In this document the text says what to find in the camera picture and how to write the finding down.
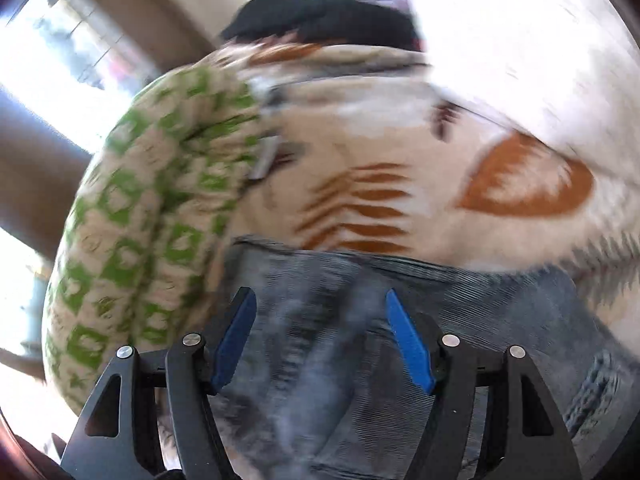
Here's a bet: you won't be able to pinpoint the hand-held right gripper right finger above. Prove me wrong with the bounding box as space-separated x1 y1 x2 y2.
385 289 583 480

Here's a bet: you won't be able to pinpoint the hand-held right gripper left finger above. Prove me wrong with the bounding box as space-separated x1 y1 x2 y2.
60 287 258 480

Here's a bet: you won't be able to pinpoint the blue denim pants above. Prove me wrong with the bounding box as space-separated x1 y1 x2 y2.
160 235 640 480

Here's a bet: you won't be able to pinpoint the green checked blanket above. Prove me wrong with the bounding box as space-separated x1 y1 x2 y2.
42 67 266 416

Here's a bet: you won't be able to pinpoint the floral leaf bedsheet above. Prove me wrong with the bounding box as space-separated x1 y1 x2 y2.
220 42 640 321

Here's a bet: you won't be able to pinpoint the black cloth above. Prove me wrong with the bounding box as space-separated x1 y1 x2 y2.
220 0 426 53

